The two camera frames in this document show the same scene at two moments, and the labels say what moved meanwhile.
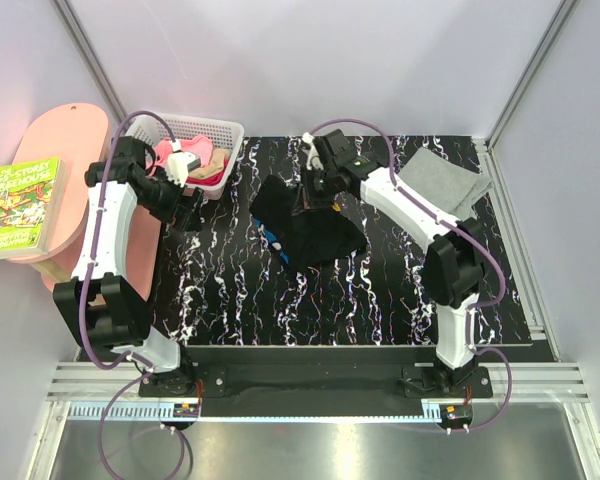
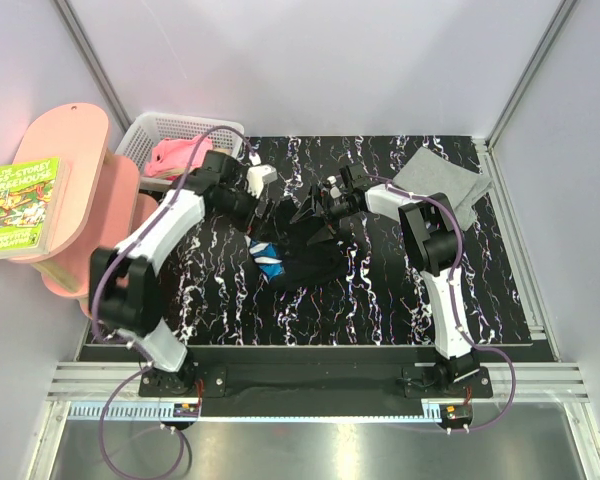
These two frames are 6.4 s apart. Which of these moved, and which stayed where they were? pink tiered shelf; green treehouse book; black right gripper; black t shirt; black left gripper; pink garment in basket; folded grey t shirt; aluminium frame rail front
Moved: black right gripper; black left gripper; black t shirt
Stayed: folded grey t shirt; aluminium frame rail front; pink garment in basket; pink tiered shelf; green treehouse book
